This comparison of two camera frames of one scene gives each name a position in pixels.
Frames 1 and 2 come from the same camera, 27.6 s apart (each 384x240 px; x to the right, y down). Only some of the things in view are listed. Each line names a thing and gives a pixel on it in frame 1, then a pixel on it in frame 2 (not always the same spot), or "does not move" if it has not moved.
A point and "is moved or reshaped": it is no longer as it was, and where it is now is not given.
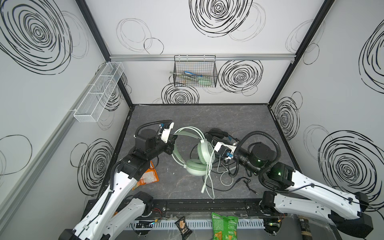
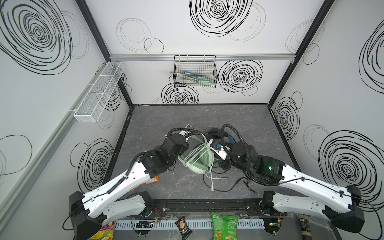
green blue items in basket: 197,79 does not move
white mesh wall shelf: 94,103 does not move
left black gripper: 171,143 → 182,143
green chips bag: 224,227 does not move
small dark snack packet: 181,224 does not move
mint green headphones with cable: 206,154 is moved or reshaped
